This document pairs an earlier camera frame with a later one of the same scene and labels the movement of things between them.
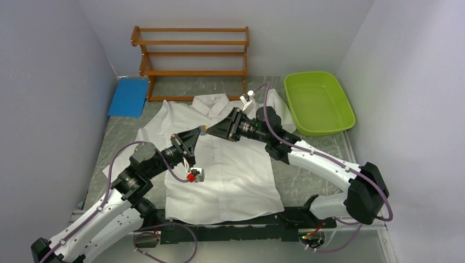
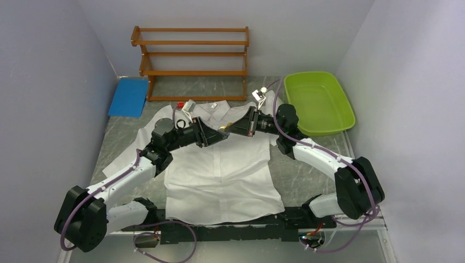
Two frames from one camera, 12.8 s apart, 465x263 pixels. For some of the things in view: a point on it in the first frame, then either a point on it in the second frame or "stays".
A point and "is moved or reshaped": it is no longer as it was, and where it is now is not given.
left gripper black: (185, 142) -> (205, 136)
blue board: (130, 97) stays
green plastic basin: (318, 103) stays
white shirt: (240, 177) is moved or reshaped
